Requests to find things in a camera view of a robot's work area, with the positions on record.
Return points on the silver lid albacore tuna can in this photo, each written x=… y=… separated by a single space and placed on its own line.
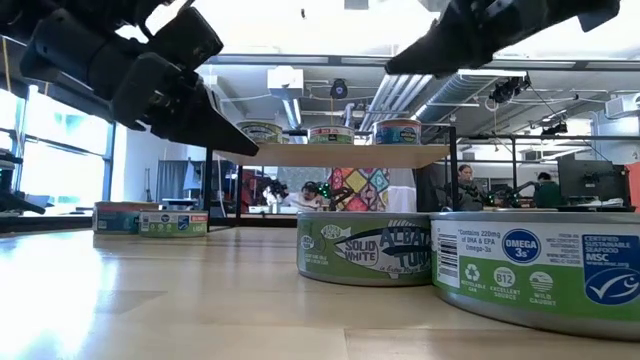
x=365 y=250
x=535 y=275

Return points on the grey lid green label can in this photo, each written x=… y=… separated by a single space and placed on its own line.
x=172 y=225
x=331 y=135

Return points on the wooden shelf black metal legs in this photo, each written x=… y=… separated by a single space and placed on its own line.
x=330 y=156

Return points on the white air conditioning unit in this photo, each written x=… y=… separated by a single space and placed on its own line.
x=622 y=106

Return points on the long ceiling light bar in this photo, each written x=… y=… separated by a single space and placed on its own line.
x=350 y=60

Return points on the grey curtain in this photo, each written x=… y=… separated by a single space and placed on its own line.
x=172 y=181

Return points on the white cloth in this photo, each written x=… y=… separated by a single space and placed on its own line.
x=402 y=192

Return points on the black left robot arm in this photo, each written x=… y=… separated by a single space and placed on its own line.
x=65 y=50

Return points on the orange panel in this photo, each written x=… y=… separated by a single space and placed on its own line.
x=635 y=185

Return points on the red cabinet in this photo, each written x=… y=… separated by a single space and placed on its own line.
x=251 y=192

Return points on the black background robot arm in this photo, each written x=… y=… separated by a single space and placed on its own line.
x=502 y=195

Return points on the gold lid tuna can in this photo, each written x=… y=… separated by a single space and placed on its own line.
x=260 y=132

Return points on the black ceiling camera rig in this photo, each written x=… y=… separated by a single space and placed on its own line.
x=507 y=90

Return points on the colourful patterned cloth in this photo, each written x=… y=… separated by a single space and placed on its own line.
x=360 y=190

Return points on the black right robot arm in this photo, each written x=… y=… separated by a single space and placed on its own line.
x=595 y=12

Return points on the silver ceiling ducts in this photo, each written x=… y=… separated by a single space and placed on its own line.
x=400 y=97

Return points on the black ceiling camera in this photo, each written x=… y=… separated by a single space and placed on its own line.
x=339 y=89

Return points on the black computer monitor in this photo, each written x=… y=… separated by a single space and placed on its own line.
x=592 y=180

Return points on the black background frame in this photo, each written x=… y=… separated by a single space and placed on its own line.
x=514 y=170

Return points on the black aluminium rig frame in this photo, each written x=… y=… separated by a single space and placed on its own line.
x=60 y=224

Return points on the large bright window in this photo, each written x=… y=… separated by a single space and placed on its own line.
x=65 y=165

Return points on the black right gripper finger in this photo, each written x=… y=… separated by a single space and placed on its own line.
x=435 y=52
x=440 y=74

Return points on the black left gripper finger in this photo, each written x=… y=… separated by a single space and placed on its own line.
x=200 y=141
x=200 y=117

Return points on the black equipment rack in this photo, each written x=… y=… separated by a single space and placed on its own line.
x=12 y=202

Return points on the white ceiling unit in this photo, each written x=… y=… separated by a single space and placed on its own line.
x=285 y=80

